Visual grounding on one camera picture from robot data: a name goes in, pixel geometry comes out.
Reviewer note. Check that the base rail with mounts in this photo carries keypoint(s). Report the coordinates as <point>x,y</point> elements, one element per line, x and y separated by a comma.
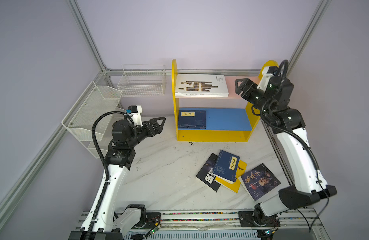
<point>301,224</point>

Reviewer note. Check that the dark purple illustrated book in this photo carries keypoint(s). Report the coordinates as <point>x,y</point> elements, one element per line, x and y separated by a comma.
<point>259,181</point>

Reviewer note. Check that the white mesh two-tier rack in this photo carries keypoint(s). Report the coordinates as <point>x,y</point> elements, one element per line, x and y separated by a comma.
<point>93,102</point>

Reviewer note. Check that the white book La Dame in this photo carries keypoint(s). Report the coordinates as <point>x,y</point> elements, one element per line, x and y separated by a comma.
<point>201,86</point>

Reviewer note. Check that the navy book Sunzi yellow label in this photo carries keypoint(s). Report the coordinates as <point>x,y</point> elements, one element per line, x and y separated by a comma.
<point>226,166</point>

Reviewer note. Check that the navy book yellow label Yijing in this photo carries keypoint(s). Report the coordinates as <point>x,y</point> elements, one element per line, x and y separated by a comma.
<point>192,119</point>

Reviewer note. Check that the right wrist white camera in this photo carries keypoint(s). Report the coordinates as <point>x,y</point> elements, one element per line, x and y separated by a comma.
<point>267,73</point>

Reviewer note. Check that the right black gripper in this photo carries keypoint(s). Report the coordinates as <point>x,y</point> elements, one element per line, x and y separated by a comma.
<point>251,90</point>

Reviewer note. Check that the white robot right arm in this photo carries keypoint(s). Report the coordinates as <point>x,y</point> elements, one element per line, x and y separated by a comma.
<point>287,124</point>

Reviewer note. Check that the white wire basket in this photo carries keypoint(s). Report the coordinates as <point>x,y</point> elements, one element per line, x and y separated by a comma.
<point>142,81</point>

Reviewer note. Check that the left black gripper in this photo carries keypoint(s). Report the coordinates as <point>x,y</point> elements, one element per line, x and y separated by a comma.
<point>146,128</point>

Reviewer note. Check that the yellow shelf unit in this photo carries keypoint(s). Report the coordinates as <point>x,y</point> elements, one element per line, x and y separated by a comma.
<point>223,124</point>

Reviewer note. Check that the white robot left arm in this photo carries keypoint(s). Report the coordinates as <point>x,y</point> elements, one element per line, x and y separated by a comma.
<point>109,192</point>

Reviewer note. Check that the black book white lettering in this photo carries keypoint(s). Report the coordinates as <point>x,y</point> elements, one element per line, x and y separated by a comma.
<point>206,175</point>

